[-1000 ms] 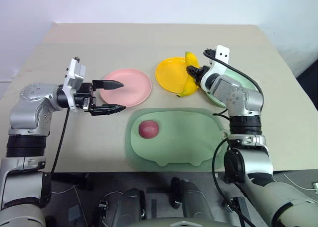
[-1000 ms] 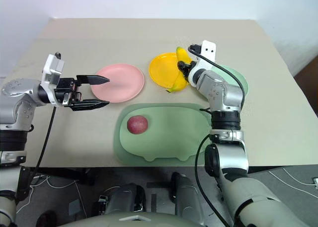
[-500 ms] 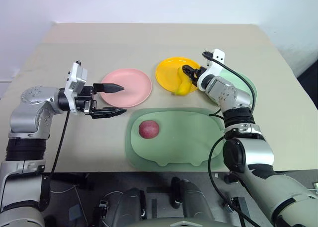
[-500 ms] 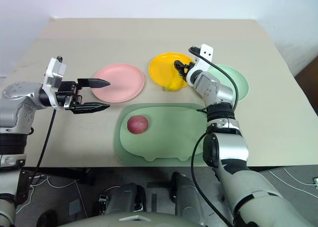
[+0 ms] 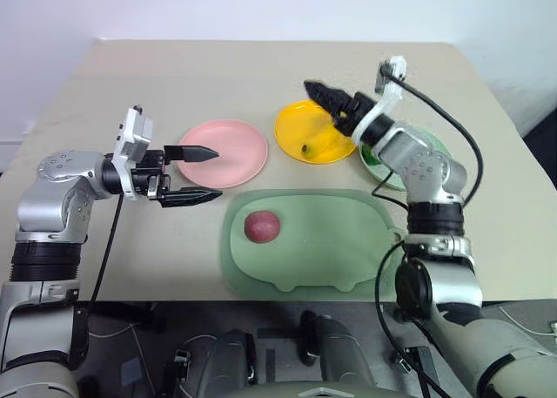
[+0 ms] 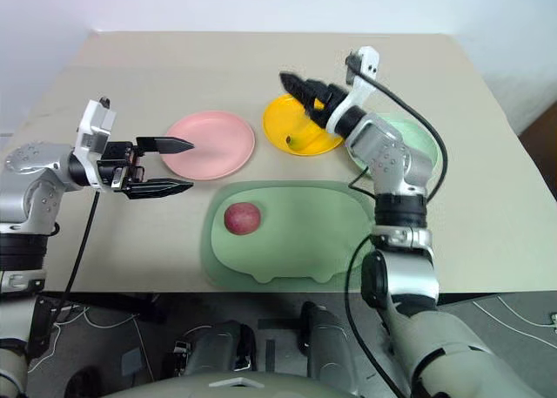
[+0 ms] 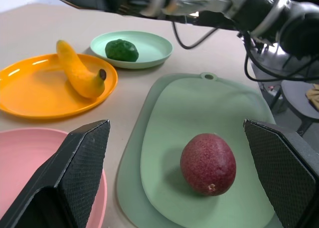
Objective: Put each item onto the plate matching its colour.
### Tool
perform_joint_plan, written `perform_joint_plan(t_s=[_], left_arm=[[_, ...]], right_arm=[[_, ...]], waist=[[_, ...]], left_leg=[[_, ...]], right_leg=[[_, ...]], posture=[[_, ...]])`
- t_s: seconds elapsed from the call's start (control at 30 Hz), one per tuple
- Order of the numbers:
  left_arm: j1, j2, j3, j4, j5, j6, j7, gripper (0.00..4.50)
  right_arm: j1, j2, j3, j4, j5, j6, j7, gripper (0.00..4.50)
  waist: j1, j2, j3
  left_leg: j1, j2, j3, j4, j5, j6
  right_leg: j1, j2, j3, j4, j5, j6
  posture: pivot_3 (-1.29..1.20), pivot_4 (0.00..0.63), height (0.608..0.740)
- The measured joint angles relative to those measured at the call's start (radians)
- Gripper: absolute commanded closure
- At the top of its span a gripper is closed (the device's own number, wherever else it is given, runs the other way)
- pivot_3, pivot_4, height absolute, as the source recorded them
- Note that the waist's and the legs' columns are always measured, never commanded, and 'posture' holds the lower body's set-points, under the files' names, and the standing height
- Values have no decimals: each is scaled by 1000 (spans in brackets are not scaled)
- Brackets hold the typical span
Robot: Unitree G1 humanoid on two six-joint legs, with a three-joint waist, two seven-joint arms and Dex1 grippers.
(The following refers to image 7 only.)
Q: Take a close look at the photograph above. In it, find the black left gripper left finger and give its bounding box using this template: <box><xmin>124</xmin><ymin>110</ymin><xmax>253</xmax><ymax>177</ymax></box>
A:
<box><xmin>0</xmin><ymin>120</ymin><xmax>111</xmax><ymax>228</ymax></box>

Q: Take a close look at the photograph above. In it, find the grey chair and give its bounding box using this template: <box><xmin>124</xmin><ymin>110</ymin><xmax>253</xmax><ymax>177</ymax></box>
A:
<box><xmin>270</xmin><ymin>79</ymin><xmax>319</xmax><ymax>136</ymax></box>

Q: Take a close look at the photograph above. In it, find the pink plate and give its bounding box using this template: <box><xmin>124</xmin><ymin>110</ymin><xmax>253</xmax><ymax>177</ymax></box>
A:
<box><xmin>0</xmin><ymin>127</ymin><xmax>108</xmax><ymax>228</ymax></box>

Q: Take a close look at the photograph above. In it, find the thin black looping cable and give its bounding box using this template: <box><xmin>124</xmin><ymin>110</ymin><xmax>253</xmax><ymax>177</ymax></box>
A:
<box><xmin>171</xmin><ymin>20</ymin><xmax>220</xmax><ymax>50</ymax></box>

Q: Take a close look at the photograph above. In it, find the orange plate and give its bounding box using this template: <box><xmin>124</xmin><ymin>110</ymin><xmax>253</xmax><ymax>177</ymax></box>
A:
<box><xmin>0</xmin><ymin>53</ymin><xmax>119</xmax><ymax>119</ymax></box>

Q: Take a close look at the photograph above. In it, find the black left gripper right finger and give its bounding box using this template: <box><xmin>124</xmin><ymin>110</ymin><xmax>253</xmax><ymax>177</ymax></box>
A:
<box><xmin>243</xmin><ymin>119</ymin><xmax>319</xmax><ymax>228</ymax></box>

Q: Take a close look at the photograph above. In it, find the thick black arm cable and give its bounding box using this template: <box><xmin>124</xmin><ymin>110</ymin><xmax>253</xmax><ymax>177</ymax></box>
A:
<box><xmin>243</xmin><ymin>32</ymin><xmax>319</xmax><ymax>83</ymax></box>

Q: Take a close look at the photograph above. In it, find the pale green round plate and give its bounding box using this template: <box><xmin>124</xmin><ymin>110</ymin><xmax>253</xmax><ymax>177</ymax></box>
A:
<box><xmin>90</xmin><ymin>30</ymin><xmax>173</xmax><ymax>69</ymax></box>

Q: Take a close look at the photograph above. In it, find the yellow banana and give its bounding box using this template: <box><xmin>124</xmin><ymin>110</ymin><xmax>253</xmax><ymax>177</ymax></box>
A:
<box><xmin>56</xmin><ymin>39</ymin><xmax>107</xmax><ymax>99</ymax></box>

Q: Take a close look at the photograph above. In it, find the tan cloth item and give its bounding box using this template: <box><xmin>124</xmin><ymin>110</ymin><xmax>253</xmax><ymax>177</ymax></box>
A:
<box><xmin>305</xmin><ymin>84</ymin><xmax>319</xmax><ymax>112</ymax></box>

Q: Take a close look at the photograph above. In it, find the dark green bumpy fruit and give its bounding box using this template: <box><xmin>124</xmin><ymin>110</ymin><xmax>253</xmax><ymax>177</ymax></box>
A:
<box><xmin>105</xmin><ymin>39</ymin><xmax>140</xmax><ymax>62</ymax></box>

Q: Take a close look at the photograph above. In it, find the dark red passion fruit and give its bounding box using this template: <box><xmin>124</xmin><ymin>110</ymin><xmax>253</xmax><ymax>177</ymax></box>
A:
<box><xmin>180</xmin><ymin>133</ymin><xmax>237</xmax><ymax>197</ymax></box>

